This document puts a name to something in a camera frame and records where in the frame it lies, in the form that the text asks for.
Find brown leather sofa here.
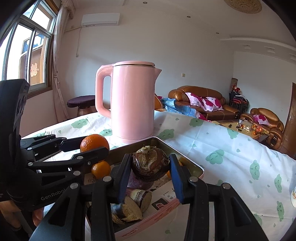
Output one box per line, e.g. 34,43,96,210
168,85,240,121

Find brown leather armchair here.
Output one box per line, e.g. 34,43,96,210
240,108,284,150

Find pink tin box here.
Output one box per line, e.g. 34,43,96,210
106,137,204,240

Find white printed mug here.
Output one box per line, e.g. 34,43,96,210
290,186,296,208

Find white cloud-print tablecloth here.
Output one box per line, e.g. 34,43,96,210
25,111,295,240

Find orange tangerine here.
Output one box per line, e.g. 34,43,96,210
166,161,183,180
80,134,109,152
91,160,111,180

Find stacked dark chairs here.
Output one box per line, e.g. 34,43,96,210
229,86,249,113

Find left hand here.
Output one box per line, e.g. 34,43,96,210
0,200,44,228

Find dark brown taro root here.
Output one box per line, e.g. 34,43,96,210
132,146,170,182

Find pink electric kettle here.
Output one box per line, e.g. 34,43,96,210
95,61,161,144

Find dark purple stool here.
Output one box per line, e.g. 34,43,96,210
67,95,95,116

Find white air conditioner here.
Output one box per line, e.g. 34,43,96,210
81,13,120,27

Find brown wooden door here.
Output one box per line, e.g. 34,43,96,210
280,82,296,159

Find coffee table with fruit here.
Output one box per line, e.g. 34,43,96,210
212,120,269,143

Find purple round turnip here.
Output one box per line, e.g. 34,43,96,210
127,172,154,190

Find pink flowered pillow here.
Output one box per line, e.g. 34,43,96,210
253,114,270,126
202,97,224,112

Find window with frame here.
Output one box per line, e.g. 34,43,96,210
1,1,60,97

